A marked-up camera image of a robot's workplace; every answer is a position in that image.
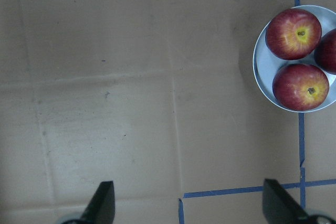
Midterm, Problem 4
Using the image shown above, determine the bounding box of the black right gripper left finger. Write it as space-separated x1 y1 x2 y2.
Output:
79 181 115 224

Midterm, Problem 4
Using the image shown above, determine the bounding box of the red apple upper left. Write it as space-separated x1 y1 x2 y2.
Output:
265 8 322 60

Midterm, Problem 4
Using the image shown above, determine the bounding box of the red apple right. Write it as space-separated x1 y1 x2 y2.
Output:
314 29 336 74

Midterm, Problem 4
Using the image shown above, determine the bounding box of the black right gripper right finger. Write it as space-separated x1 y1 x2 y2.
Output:
262 179 309 224

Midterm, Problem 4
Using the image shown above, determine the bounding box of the red apple lower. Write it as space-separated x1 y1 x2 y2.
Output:
272 64 329 111

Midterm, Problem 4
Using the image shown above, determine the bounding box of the brown cardboard table cover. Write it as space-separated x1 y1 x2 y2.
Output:
1 0 335 223

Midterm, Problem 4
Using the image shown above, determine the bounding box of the red apple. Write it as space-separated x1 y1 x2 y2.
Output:
314 29 336 74
272 64 329 111
265 8 322 60

